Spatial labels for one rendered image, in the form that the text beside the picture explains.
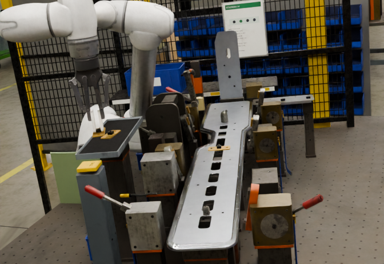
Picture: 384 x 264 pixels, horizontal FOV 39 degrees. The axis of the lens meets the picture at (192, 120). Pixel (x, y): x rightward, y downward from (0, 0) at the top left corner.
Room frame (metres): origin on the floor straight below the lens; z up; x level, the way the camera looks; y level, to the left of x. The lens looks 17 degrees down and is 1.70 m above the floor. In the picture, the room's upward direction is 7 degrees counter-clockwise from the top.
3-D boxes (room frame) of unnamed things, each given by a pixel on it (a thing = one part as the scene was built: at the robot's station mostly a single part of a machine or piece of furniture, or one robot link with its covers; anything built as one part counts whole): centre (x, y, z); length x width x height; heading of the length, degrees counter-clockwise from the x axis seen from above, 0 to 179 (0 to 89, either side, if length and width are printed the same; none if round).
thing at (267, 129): (1.96, -0.29, 0.87); 0.12 x 0.07 x 0.35; 81
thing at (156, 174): (1.63, 0.14, 0.90); 0.13 x 0.08 x 0.41; 81
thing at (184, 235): (1.90, -0.09, 1.00); 1.38 x 0.22 x 0.02; 171
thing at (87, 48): (1.63, 0.30, 1.48); 0.09 x 0.09 x 0.06
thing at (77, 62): (1.63, 0.30, 1.41); 0.08 x 0.07 x 0.09; 95
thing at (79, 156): (1.75, 0.28, 1.16); 0.37 x 0.14 x 0.02; 171
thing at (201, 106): (2.48, -0.05, 0.88); 0.04 x 0.04 x 0.37; 81
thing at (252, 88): (2.64, -0.33, 0.88); 0.08 x 0.08 x 0.36; 81
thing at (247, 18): (2.92, -0.35, 1.30); 0.23 x 0.02 x 0.31; 81
